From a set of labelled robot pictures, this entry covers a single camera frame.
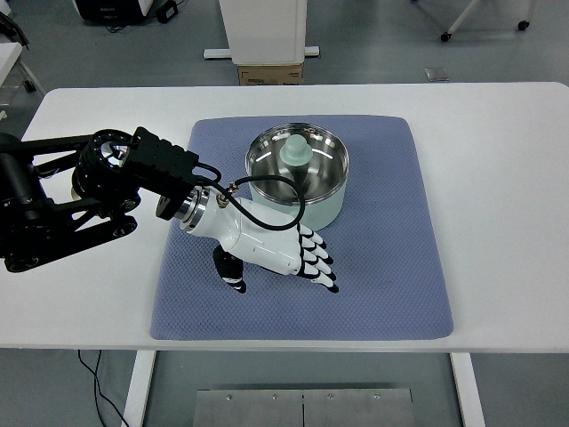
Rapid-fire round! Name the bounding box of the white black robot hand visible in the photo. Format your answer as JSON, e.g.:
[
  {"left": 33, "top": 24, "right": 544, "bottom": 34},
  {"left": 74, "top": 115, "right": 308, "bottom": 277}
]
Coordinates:
[{"left": 174, "top": 187, "right": 339, "bottom": 294}]

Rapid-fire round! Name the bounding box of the mint green pot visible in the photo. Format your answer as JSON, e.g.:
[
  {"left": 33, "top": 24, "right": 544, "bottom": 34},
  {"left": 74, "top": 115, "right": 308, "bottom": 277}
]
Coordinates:
[{"left": 244, "top": 124, "right": 350, "bottom": 231}]

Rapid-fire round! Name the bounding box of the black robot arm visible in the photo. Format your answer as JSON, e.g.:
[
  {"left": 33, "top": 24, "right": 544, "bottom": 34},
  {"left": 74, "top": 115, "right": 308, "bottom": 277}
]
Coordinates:
[{"left": 1, "top": 127, "right": 301, "bottom": 273}]

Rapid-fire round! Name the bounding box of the glass lid green knob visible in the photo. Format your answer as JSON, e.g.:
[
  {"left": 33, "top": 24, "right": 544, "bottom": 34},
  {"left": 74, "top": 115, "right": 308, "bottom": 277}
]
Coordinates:
[{"left": 245, "top": 125, "right": 349, "bottom": 207}]

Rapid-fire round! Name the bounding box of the blue textured mat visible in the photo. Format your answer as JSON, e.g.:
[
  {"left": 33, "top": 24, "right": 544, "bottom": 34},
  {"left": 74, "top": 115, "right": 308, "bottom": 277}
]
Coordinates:
[{"left": 150, "top": 115, "right": 453, "bottom": 341}]

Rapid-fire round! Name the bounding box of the cardboard box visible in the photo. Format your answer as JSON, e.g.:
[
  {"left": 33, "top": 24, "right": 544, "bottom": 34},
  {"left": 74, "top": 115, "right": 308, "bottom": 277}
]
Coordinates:
[{"left": 237, "top": 64, "right": 304, "bottom": 86}]

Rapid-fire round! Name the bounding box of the left white table leg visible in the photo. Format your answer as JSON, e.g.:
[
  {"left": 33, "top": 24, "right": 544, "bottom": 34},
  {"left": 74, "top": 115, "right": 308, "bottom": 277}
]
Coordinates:
[{"left": 121, "top": 350, "right": 157, "bottom": 427}]

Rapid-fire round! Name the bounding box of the white table leg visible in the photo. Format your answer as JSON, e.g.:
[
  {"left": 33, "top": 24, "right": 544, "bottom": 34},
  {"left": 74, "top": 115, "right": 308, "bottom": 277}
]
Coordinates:
[
  {"left": 121, "top": 350, "right": 157, "bottom": 427},
  {"left": 450, "top": 352, "right": 485, "bottom": 427}
]

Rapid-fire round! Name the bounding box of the metal floor outlet plate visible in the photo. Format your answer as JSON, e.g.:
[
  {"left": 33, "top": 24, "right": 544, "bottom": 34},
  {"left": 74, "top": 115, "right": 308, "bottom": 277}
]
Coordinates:
[{"left": 424, "top": 67, "right": 450, "bottom": 82}]

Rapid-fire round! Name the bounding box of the right white table leg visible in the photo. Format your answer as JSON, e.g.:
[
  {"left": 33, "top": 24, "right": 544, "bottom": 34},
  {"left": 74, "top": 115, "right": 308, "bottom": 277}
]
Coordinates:
[{"left": 450, "top": 352, "right": 485, "bottom": 427}]

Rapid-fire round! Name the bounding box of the black device on floor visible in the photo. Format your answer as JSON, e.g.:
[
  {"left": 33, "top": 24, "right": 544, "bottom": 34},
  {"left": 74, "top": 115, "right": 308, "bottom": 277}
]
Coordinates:
[{"left": 73, "top": 0, "right": 180, "bottom": 26}]

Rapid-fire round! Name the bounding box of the white cart at left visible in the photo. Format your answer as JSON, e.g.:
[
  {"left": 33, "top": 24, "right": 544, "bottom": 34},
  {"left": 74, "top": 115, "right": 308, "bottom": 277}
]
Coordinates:
[{"left": 0, "top": 11, "right": 45, "bottom": 121}]

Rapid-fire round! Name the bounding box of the wheeled chair base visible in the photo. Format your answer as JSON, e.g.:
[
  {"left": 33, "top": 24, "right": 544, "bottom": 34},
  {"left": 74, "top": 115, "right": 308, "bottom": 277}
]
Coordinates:
[{"left": 408, "top": 0, "right": 533, "bottom": 44}]

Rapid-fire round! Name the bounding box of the white pedestal cabinet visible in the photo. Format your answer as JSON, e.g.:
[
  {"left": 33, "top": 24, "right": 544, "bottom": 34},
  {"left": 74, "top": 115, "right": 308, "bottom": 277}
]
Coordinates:
[{"left": 203, "top": 0, "right": 320, "bottom": 66}]

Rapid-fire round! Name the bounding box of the black floor cable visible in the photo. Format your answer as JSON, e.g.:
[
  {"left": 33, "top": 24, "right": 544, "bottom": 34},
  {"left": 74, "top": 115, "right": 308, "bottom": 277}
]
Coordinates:
[{"left": 77, "top": 349, "right": 128, "bottom": 427}]

